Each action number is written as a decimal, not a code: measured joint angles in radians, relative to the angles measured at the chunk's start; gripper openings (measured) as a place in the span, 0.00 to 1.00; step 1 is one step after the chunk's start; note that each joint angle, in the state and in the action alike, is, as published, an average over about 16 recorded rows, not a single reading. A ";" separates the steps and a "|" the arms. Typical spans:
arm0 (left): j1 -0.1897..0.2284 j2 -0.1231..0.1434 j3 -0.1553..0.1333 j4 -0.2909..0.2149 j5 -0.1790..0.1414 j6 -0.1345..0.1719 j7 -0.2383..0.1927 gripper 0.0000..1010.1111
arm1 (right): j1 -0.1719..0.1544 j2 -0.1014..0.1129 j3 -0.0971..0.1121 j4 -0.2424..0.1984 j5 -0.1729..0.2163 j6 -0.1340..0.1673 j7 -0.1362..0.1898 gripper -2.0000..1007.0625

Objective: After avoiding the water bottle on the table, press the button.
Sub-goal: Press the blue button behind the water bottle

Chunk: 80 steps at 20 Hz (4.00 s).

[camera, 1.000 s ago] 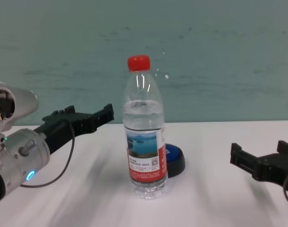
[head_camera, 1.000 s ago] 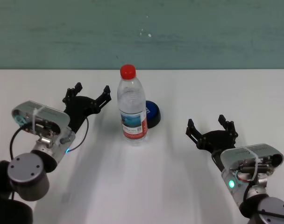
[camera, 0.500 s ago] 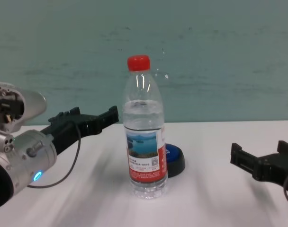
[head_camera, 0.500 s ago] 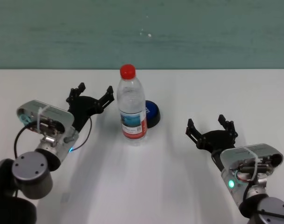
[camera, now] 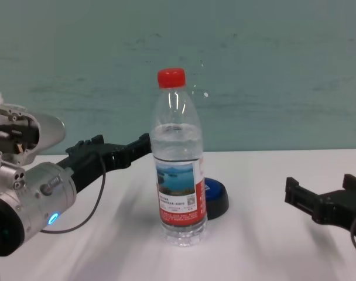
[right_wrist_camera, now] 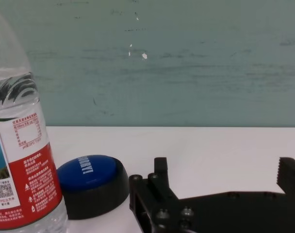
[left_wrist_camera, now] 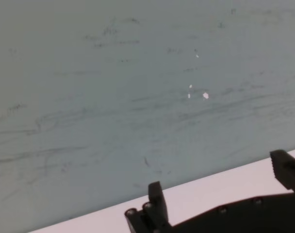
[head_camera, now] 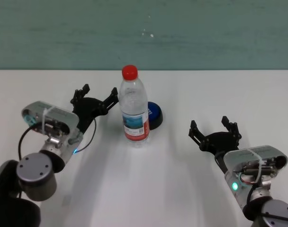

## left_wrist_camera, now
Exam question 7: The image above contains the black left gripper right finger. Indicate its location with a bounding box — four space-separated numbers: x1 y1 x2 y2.
269 150 295 194

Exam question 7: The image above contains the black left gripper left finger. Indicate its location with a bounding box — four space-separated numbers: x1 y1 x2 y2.
124 181 174 233

